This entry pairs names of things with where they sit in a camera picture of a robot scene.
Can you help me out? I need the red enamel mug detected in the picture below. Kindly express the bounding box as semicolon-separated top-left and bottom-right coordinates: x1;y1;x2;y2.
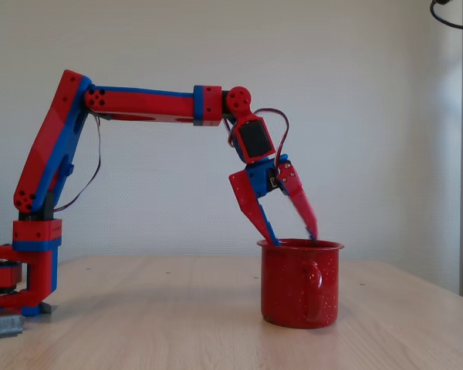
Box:
256;238;345;330

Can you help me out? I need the grey metal table clamp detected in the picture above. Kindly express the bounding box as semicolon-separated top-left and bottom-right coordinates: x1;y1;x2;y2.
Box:
0;314;26;341

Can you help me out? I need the wrist servo cable loop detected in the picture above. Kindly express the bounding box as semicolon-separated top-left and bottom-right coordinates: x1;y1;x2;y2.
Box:
223;107;290;165

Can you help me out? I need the upper arm servo cable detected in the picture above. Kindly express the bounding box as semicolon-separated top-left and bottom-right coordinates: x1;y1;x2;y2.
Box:
52;113;102;214

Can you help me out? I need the black hanging cable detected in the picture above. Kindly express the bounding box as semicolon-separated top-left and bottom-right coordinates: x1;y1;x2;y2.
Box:
430;0;463;32

